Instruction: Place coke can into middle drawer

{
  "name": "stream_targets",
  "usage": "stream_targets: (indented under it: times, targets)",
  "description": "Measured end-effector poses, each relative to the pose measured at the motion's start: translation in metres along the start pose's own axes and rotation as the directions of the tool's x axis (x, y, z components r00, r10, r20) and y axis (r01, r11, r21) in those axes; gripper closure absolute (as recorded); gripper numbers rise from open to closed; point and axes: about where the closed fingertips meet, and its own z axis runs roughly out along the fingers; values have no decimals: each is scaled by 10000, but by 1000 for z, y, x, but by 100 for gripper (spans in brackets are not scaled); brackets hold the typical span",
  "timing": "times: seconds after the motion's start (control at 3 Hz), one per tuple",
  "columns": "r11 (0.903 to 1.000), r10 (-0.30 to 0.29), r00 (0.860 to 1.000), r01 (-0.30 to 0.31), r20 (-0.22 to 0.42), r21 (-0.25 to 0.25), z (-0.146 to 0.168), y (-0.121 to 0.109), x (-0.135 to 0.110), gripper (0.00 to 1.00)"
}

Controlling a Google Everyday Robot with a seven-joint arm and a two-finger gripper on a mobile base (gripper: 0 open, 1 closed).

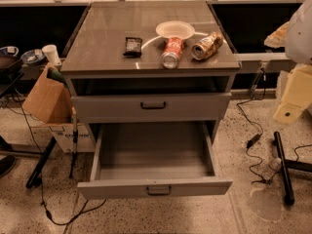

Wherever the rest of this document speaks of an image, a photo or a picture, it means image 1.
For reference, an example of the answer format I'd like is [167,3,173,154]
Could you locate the gold brown soda can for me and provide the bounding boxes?
[191,31,223,60]

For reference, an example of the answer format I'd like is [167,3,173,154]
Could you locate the red coke can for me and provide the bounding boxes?
[161,37,183,69]

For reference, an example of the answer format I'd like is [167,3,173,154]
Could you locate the grey drawer cabinet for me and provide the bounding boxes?
[61,0,240,139]

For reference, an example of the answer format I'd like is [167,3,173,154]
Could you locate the black stand leg right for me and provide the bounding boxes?
[274,132,312,206]

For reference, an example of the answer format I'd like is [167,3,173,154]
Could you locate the white paper cup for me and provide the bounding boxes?
[42,44,61,66]

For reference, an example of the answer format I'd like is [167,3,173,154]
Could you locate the blue bowl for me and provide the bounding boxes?
[0,46,19,58]
[21,49,46,65]

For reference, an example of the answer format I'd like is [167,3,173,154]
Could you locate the white printed cardboard box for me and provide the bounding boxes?
[48,123,95,153]

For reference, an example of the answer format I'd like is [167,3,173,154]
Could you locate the clear plastic bottle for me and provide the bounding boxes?
[262,157,282,181]

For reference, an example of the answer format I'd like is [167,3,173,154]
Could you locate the closed grey top drawer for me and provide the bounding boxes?
[71,93,231,123]

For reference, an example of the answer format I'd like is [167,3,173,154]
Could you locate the open grey middle drawer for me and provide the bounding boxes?
[78,122,232,200]

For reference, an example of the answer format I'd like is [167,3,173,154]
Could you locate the black cable left floor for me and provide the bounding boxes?
[6,91,107,227]

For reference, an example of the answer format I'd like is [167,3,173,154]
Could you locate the black stand leg left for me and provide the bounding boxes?
[25,137,57,189]

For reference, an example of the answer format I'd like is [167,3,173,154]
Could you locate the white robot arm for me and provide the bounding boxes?
[264,0,312,124]

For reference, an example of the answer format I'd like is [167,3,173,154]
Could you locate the white bowl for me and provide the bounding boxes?
[156,20,195,40]

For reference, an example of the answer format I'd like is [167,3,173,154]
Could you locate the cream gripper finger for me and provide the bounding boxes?
[273,63,312,124]

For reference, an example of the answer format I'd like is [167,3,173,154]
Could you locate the black stand leg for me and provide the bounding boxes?
[274,132,312,206]
[25,137,57,189]

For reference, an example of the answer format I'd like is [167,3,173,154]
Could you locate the black power cable right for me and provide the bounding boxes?
[236,69,281,185]

